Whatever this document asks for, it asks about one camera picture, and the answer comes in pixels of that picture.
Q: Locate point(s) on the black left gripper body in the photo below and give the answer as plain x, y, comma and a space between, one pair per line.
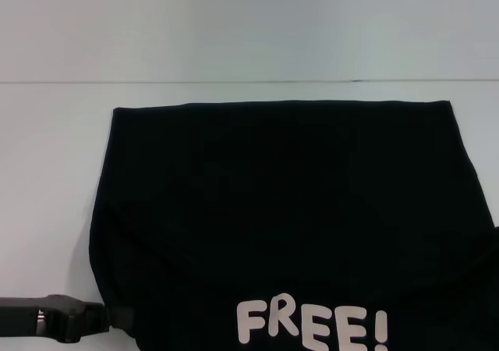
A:
50, 318

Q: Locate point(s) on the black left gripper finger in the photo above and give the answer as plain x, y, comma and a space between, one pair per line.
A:
121, 315

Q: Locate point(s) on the black shirt with white print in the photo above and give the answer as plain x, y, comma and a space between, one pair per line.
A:
292, 191

